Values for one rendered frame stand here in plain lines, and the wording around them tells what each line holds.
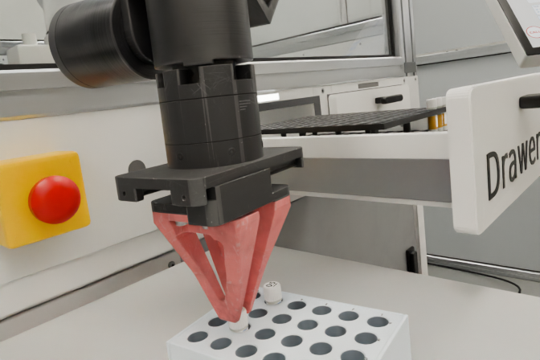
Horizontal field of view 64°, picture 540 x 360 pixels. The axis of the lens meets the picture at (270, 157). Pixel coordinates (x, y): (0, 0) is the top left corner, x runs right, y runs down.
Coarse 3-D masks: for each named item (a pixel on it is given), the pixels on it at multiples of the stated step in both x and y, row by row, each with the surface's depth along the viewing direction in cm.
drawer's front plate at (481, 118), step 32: (448, 96) 32; (480, 96) 32; (512, 96) 39; (448, 128) 32; (480, 128) 32; (512, 128) 39; (480, 160) 32; (512, 160) 39; (480, 192) 32; (512, 192) 39; (480, 224) 32
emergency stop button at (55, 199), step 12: (48, 180) 35; (60, 180) 36; (36, 192) 35; (48, 192) 35; (60, 192) 36; (72, 192) 36; (36, 204) 35; (48, 204) 35; (60, 204) 36; (72, 204) 36; (36, 216) 35; (48, 216) 35; (60, 216) 36
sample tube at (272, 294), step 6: (270, 282) 31; (276, 282) 31; (264, 288) 30; (270, 288) 30; (276, 288) 30; (264, 294) 30; (270, 294) 30; (276, 294) 30; (270, 300) 30; (276, 300) 30
